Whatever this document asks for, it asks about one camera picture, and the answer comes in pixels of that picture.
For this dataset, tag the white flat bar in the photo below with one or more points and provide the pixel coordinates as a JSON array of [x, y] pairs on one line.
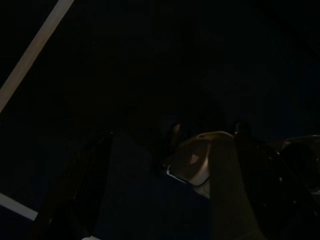
[[17, 206]]

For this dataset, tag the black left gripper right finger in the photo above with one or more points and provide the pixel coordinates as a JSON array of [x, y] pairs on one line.
[[230, 200]]

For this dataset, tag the light wooden table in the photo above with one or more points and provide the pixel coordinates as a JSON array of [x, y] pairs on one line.
[[32, 52]]

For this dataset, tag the pale robot foot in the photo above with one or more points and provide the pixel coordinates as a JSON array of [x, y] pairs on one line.
[[192, 160]]

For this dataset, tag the black robot leg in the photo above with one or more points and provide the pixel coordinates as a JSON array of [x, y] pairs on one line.
[[270, 175]]

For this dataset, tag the dark blue carpet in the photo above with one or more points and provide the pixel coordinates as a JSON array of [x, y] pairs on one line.
[[140, 205]]

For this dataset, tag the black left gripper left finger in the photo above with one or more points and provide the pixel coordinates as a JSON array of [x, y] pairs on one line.
[[87, 190]]

